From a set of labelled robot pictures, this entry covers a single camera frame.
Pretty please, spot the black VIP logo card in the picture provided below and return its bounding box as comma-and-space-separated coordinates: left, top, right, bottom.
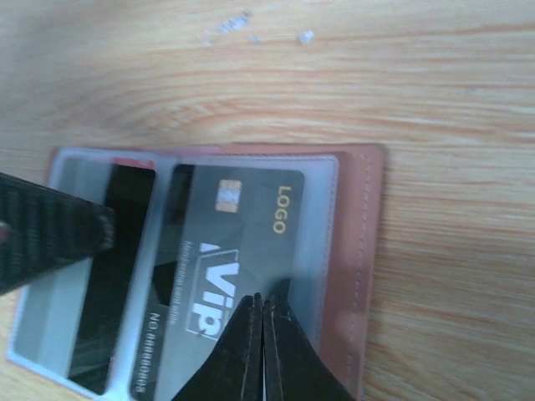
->
130, 165, 305, 400

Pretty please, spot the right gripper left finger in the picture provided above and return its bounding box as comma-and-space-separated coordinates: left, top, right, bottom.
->
174, 293, 263, 401

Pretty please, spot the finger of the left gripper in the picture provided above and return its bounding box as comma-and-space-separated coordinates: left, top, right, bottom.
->
1, 173, 115, 294

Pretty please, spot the black stripe back card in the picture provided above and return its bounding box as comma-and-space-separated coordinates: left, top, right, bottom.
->
12, 158, 155, 395

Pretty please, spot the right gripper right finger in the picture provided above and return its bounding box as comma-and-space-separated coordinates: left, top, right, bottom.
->
262, 297, 353, 401

